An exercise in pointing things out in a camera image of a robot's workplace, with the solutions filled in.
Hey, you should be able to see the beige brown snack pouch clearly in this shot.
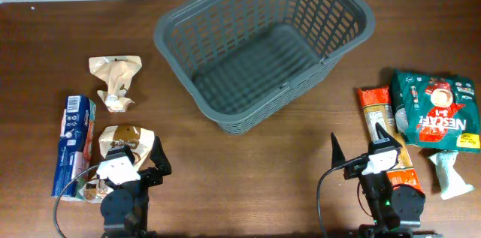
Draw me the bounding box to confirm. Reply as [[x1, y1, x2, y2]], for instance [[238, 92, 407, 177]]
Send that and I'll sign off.
[[79, 125, 155, 203]]

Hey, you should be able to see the crumpled beige paper pouch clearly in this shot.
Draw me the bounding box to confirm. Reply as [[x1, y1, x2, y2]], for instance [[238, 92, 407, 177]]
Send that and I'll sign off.
[[89, 56, 142, 113]]

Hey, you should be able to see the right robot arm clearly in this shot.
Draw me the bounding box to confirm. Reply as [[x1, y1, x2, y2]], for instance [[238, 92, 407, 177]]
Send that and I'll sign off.
[[322, 123, 441, 238]]

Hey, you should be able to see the orange spaghetti packet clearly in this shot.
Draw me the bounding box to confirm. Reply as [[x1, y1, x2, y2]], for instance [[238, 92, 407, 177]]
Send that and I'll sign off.
[[357, 86, 424, 193]]

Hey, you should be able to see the pale green crumpled wrapper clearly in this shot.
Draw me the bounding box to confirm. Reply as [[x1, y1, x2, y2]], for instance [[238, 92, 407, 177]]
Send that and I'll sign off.
[[428, 150, 475, 200]]

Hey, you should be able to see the green Nescafe coffee bag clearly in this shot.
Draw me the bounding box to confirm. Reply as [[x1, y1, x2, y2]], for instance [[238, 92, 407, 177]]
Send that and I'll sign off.
[[390, 70, 480, 153]]

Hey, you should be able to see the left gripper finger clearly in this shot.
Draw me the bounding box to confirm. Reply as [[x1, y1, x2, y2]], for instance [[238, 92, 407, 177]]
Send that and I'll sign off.
[[150, 136, 172, 176], [104, 146, 135, 164]]

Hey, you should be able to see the blue Kleenex tissue pack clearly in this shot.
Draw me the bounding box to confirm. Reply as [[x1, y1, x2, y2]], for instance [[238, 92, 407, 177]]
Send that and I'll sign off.
[[51, 95, 96, 201]]

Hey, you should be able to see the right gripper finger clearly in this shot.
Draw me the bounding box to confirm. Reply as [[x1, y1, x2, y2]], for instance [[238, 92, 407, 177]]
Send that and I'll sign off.
[[330, 132, 346, 168], [370, 123, 402, 152]]

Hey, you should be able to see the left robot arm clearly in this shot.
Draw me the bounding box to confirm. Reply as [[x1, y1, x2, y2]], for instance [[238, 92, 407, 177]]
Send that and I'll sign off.
[[96, 137, 172, 237]]

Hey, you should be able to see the grey plastic shopping basket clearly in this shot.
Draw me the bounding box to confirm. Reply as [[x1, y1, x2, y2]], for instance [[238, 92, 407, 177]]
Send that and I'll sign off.
[[153, 0, 375, 134]]

